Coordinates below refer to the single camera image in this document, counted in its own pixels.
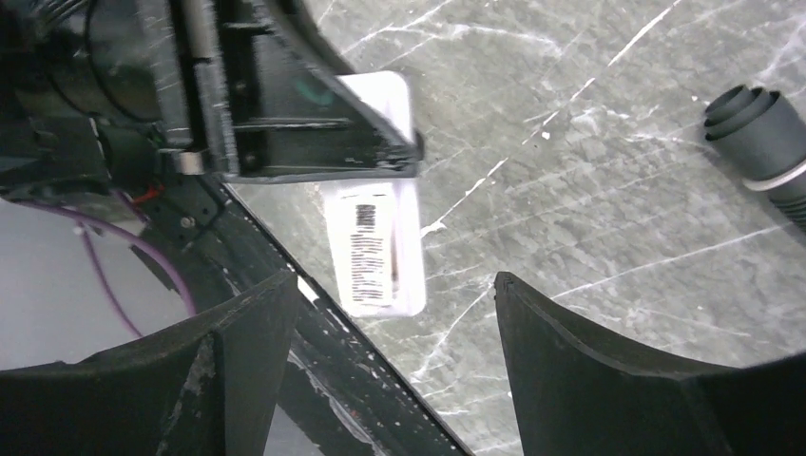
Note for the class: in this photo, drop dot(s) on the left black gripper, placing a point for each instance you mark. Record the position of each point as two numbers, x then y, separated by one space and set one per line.
252 91

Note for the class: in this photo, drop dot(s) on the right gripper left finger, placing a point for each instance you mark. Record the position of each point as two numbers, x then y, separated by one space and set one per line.
205 386

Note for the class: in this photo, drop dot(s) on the white remote control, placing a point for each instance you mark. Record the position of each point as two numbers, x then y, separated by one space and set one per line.
373 227

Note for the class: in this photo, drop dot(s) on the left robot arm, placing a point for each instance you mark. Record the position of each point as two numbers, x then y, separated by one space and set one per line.
98 95

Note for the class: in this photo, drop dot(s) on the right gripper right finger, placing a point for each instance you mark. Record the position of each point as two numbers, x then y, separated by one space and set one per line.
581 389

